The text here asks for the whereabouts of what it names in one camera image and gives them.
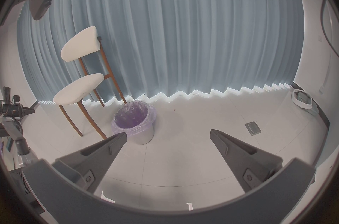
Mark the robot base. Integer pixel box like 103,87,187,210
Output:
0,149,47,218

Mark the cream padded wooden chair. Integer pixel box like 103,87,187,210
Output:
53,26,127,140

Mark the white and green tub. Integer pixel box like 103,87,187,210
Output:
291,89,320,116

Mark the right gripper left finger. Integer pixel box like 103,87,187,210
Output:
52,132,128,195

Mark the pale blue curtain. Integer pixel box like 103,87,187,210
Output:
17,0,304,110

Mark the white trash bin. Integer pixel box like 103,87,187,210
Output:
113,101,157,146

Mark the purple plastic bag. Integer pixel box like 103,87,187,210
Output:
111,101,157,136

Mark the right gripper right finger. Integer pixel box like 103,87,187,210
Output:
210,129,284,193

